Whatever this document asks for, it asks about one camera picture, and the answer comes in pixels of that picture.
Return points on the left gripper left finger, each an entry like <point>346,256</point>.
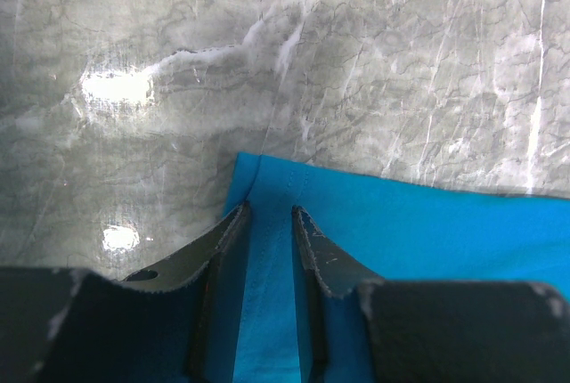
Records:
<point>177,320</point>

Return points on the blue t shirt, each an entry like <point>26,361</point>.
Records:
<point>401,231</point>

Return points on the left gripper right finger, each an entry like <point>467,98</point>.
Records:
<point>355,326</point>

